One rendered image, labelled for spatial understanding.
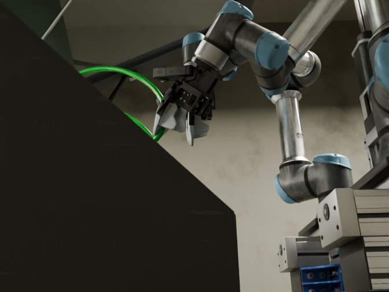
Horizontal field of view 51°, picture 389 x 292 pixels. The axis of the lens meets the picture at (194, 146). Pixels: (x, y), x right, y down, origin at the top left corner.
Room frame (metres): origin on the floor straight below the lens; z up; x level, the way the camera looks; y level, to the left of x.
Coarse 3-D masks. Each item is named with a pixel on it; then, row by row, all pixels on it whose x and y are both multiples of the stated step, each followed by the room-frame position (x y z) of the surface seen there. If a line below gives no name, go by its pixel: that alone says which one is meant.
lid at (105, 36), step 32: (0, 0) 0.77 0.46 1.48; (32, 0) 0.81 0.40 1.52; (64, 0) 0.88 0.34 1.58; (96, 0) 0.93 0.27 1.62; (128, 0) 0.99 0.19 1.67; (160, 0) 1.05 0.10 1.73; (192, 0) 1.13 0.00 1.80; (224, 0) 1.22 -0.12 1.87; (64, 32) 0.98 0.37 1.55; (96, 32) 1.06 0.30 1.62; (128, 32) 1.14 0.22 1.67; (160, 32) 1.23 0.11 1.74; (96, 64) 1.23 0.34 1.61; (128, 64) 1.33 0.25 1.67; (160, 64) 1.41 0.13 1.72
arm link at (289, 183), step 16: (272, 96) 1.38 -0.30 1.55; (288, 96) 1.35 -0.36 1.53; (288, 112) 1.35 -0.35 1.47; (288, 128) 1.36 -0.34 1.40; (288, 144) 1.36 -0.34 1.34; (288, 160) 1.35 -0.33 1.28; (304, 160) 1.35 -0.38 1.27; (288, 176) 1.36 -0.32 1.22; (288, 192) 1.38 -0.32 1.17; (304, 192) 1.34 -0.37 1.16
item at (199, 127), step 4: (188, 116) 1.04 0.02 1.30; (196, 116) 1.04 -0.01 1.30; (200, 116) 1.04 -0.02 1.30; (188, 120) 1.04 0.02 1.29; (196, 120) 1.04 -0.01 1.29; (200, 120) 1.04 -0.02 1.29; (188, 124) 1.04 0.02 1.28; (196, 124) 1.04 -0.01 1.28; (200, 124) 1.04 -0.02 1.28; (204, 124) 1.05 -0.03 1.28; (188, 128) 1.04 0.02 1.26; (192, 128) 1.03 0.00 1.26; (196, 128) 1.04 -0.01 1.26; (200, 128) 1.04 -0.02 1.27; (204, 128) 1.05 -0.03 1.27; (208, 128) 1.05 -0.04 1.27; (188, 132) 1.04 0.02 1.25; (192, 132) 1.04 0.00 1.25; (196, 132) 1.04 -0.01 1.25; (200, 132) 1.05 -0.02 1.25; (188, 136) 1.05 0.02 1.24; (192, 136) 1.04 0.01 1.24; (192, 140) 1.05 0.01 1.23; (192, 144) 1.06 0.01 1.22
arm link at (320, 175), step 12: (324, 156) 1.25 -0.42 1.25; (336, 156) 1.24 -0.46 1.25; (312, 168) 1.30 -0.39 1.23; (324, 168) 1.26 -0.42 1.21; (336, 168) 1.24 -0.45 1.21; (348, 168) 1.25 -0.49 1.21; (312, 180) 1.30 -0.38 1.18; (324, 180) 1.26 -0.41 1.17; (336, 180) 1.24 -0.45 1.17; (348, 180) 1.25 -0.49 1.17; (312, 192) 1.33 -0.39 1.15
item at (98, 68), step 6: (102, 66) 0.96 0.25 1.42; (108, 66) 0.95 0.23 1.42; (84, 72) 0.97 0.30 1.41; (120, 72) 0.95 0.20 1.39; (126, 72) 0.94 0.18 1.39; (132, 72) 0.94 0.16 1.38; (138, 78) 0.93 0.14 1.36; (144, 78) 0.93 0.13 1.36; (150, 84) 0.92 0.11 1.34; (156, 90) 0.92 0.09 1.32; (162, 96) 0.92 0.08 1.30; (162, 132) 0.92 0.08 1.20; (156, 138) 0.92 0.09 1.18
